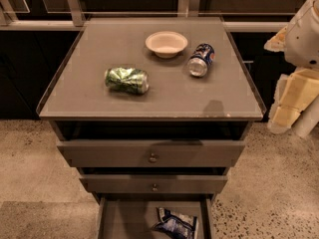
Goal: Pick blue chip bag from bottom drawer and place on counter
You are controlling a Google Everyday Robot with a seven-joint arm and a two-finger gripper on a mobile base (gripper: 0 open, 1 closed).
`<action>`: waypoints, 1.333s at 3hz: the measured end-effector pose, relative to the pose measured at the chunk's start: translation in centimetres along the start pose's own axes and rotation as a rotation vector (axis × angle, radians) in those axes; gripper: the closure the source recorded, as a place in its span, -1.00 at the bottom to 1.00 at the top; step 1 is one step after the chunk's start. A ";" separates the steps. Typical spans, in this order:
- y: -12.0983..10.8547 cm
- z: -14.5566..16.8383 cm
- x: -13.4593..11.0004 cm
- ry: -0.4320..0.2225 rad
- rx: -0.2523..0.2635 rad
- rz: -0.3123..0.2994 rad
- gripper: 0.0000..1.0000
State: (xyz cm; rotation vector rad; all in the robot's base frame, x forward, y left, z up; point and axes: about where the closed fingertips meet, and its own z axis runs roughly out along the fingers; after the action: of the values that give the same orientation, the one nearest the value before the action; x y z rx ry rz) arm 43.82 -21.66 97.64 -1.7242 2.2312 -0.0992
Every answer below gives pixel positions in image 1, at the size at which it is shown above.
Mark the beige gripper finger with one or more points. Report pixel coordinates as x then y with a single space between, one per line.
284 111
277 42

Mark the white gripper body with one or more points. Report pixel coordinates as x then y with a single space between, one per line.
303 40

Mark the blue chip bag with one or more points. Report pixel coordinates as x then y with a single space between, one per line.
176 225

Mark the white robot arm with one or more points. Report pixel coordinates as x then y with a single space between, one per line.
299 41

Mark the grey drawer cabinet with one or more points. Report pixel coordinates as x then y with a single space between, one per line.
220 106

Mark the top drawer metal knob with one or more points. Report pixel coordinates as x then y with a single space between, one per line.
153 158

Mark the drawer metal knob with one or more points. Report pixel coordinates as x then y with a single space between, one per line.
153 158
155 188

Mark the middle drawer metal knob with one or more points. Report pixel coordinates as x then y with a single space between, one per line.
155 188

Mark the bottom grey drawer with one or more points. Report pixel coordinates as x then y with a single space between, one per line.
126 218

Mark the grey drawer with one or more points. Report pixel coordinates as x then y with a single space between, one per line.
135 153
179 184
126 218

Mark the middle grey drawer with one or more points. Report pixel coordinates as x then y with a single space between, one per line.
179 184

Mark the top grey drawer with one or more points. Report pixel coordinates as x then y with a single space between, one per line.
135 153

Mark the white pipe leg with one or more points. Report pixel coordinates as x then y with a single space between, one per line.
308 119

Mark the blue soda can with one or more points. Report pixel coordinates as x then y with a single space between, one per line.
201 60

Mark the white paper bowl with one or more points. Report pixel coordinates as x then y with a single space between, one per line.
166 44

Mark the crushed green soda can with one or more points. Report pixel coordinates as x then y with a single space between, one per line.
128 80

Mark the metal railing frame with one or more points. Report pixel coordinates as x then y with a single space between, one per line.
238 15

